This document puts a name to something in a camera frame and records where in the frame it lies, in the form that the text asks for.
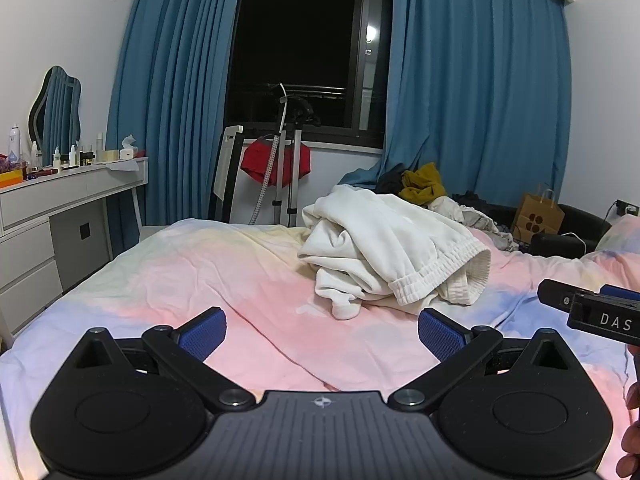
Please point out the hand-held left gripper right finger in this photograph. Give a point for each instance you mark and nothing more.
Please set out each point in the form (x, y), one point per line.
(440, 332)

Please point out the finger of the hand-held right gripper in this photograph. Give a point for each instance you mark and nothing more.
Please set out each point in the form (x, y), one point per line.
(605, 317)
(560, 295)

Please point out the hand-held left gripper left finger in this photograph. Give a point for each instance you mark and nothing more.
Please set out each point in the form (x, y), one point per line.
(202, 334)

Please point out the white sweatshirt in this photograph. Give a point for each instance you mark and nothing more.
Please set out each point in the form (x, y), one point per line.
(380, 240)

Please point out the person's right hand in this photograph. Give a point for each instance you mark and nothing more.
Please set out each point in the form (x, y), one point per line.
(632, 452)

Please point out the black box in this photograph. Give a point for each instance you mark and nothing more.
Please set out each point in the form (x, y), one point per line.
(557, 245)

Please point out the pastel tie-dye bed blanket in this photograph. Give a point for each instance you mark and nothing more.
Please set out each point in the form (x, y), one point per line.
(225, 270)

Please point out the black armchair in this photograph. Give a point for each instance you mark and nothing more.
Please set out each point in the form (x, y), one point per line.
(587, 222)

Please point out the pastel pillow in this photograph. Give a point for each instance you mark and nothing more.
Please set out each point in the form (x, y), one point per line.
(622, 237)

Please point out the brown paper bag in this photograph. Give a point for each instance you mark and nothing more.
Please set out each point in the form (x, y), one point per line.
(540, 215)

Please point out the grey-white crumpled cloth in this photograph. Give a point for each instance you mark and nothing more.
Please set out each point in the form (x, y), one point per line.
(482, 222)

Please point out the mustard yellow garment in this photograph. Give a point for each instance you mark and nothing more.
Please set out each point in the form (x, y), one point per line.
(422, 182)

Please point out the dark garment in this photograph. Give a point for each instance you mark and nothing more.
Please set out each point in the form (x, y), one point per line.
(392, 180)

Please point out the white folding chair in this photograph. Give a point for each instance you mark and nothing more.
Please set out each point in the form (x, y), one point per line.
(227, 175)

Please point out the red garment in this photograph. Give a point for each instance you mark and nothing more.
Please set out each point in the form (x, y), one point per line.
(257, 162)

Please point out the garment steamer stand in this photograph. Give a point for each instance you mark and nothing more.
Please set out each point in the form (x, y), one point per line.
(285, 170)

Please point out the white dressing table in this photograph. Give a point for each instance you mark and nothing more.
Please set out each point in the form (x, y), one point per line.
(30, 240)

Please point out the tissue box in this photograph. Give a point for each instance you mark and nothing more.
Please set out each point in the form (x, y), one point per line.
(126, 151)

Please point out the dark cosmetic jars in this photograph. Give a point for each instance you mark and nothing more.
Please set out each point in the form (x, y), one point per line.
(87, 156)

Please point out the tall white tube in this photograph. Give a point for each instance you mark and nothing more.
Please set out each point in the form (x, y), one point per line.
(100, 146)

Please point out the small white bottle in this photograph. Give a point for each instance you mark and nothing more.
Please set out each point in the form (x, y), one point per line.
(56, 159)
(73, 156)

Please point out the blue curtain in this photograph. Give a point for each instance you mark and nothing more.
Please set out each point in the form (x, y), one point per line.
(475, 85)
(175, 85)

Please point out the white pump bottle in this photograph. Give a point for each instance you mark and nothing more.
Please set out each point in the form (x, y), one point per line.
(34, 156)

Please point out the orange box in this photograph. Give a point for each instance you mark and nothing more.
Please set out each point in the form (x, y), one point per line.
(11, 179)

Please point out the cloud-shaped mirror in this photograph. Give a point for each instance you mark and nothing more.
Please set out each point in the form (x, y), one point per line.
(55, 115)

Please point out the white spray can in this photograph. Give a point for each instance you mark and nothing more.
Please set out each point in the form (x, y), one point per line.
(15, 144)

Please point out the wall outlet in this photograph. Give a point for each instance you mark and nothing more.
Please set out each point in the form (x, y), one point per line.
(629, 208)

